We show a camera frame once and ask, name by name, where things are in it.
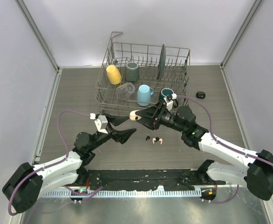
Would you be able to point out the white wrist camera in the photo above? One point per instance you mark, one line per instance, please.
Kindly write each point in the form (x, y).
(100, 122)
(171, 101)

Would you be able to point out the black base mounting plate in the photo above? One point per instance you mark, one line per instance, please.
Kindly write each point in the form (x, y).
(146, 179)

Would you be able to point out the yellow cup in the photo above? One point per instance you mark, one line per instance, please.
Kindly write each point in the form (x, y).
(113, 74)

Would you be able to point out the teal plate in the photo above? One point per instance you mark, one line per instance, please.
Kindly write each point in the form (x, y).
(161, 64)

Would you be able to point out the dark teal mug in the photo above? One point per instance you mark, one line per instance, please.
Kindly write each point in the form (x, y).
(165, 92)

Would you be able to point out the aluminium slotted rail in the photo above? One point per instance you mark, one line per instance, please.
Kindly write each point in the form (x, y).
(160, 192)

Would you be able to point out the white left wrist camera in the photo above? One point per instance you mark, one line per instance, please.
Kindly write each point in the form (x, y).
(100, 122)

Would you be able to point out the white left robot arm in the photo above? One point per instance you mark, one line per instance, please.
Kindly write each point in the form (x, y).
(29, 182)

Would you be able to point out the clear glass cup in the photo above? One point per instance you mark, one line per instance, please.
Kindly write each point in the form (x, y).
(125, 90)

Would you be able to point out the grey wire dish rack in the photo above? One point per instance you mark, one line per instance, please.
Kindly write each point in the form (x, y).
(175, 74)

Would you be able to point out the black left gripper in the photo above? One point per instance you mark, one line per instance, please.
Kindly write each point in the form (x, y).
(120, 136)

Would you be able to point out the light blue mug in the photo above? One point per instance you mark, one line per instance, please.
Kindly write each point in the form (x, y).
(144, 94)

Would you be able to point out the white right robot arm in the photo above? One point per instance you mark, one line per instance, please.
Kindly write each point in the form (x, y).
(246, 168)

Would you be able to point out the black earbud charging case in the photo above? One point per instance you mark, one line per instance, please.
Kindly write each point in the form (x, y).
(200, 95)

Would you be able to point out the beige earbud charging case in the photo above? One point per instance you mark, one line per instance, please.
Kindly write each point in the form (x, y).
(133, 116)

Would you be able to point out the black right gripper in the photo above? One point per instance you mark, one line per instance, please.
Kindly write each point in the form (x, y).
(149, 115)

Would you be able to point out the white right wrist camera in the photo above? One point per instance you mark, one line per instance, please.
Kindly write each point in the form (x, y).
(171, 101)

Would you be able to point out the grey-green mug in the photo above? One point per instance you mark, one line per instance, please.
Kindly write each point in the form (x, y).
(132, 71)

